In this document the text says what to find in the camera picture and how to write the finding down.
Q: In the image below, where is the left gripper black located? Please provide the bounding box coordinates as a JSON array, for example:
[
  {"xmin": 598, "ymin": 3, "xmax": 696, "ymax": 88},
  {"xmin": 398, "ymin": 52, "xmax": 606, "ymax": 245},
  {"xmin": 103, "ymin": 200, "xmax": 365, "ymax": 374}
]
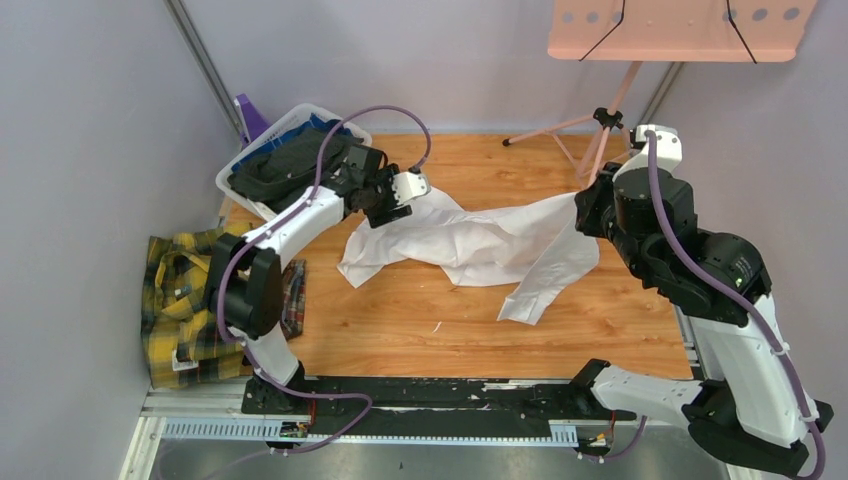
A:
[{"xmin": 364, "ymin": 164, "xmax": 413, "ymax": 230}]

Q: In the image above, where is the white long sleeve shirt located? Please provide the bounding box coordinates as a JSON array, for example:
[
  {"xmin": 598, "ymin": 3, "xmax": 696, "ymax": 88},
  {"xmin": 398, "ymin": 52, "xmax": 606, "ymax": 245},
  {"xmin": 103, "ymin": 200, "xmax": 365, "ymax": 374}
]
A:
[{"xmin": 337, "ymin": 189, "xmax": 600, "ymax": 325}]

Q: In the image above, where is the white plastic laundry basket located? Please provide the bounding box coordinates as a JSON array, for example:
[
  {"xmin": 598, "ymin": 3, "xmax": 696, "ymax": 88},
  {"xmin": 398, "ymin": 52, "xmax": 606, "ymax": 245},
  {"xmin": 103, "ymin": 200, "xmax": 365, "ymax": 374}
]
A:
[{"xmin": 215, "ymin": 103, "xmax": 341, "ymax": 220}]

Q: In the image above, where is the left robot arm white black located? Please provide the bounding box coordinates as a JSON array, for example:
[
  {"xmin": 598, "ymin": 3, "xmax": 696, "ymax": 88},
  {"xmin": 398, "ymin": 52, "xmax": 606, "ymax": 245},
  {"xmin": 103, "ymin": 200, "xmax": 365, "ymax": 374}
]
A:
[{"xmin": 204, "ymin": 145, "xmax": 431, "ymax": 413}]

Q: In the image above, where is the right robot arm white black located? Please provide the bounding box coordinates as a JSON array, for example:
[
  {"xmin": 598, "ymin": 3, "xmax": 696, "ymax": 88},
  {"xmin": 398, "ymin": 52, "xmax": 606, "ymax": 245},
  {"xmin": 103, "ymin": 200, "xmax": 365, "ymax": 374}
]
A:
[{"xmin": 570, "ymin": 162, "xmax": 834, "ymax": 477}]

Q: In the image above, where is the dark striped shirt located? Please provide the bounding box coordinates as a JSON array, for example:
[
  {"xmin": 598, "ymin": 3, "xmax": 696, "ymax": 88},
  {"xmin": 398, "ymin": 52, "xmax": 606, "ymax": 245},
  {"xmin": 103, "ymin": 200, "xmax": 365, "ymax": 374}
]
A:
[{"xmin": 228, "ymin": 127, "xmax": 326, "ymax": 213}]

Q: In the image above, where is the blue shirt in basket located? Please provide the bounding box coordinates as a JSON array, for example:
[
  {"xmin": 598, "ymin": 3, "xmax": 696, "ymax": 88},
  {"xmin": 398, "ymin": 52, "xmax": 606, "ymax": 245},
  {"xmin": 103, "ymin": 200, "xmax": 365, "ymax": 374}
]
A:
[{"xmin": 231, "ymin": 114, "xmax": 339, "ymax": 172}]

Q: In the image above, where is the red blue plaid shirt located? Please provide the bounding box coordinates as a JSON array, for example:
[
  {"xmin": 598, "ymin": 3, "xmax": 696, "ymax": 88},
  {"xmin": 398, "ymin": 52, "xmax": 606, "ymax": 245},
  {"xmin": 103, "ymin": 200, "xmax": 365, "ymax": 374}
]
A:
[{"xmin": 280, "ymin": 260, "xmax": 307, "ymax": 340}]

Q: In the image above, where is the purple wedge object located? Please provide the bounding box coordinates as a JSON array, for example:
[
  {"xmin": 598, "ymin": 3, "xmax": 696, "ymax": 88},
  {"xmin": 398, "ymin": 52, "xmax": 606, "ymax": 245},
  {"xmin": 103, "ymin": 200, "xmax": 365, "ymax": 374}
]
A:
[{"xmin": 233, "ymin": 94, "xmax": 270, "ymax": 146}]

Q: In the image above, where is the pink music stand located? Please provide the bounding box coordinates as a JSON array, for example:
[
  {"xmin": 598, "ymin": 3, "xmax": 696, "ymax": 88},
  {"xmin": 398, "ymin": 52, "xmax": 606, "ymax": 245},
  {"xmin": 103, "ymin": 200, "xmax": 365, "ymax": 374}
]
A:
[{"xmin": 540, "ymin": 0, "xmax": 817, "ymax": 186}]

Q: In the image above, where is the yellow plaid shirt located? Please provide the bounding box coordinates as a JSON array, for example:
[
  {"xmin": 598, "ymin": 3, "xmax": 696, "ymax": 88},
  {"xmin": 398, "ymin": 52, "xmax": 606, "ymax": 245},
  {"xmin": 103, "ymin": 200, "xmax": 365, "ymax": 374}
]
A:
[{"xmin": 140, "ymin": 222, "xmax": 253, "ymax": 389}]

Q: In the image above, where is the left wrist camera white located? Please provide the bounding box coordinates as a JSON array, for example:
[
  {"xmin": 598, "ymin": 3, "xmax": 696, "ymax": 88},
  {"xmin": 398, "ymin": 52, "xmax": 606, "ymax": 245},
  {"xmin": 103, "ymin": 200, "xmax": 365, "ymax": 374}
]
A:
[{"xmin": 391, "ymin": 171, "xmax": 431, "ymax": 205}]

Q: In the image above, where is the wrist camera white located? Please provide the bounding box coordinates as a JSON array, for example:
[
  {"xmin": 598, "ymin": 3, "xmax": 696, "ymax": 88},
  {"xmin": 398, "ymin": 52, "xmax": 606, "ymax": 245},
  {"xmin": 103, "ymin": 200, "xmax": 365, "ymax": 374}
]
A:
[
  {"xmin": 391, "ymin": 171, "xmax": 431, "ymax": 205},
  {"xmin": 613, "ymin": 124, "xmax": 683, "ymax": 180}
]

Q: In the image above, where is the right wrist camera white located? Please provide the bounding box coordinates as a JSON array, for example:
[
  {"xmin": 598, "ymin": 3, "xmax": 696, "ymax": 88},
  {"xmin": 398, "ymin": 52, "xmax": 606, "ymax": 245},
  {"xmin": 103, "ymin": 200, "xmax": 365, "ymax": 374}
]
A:
[{"xmin": 613, "ymin": 124, "xmax": 683, "ymax": 180}]

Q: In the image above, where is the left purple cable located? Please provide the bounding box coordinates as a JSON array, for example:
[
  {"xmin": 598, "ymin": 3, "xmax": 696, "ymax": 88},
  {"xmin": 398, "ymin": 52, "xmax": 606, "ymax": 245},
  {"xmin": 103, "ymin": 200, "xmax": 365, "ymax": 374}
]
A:
[{"xmin": 215, "ymin": 104, "xmax": 434, "ymax": 458}]

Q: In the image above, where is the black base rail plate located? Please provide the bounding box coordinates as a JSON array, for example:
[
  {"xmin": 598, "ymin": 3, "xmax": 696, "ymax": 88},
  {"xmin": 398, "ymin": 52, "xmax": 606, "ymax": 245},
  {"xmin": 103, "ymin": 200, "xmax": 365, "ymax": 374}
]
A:
[{"xmin": 241, "ymin": 377, "xmax": 636, "ymax": 438}]

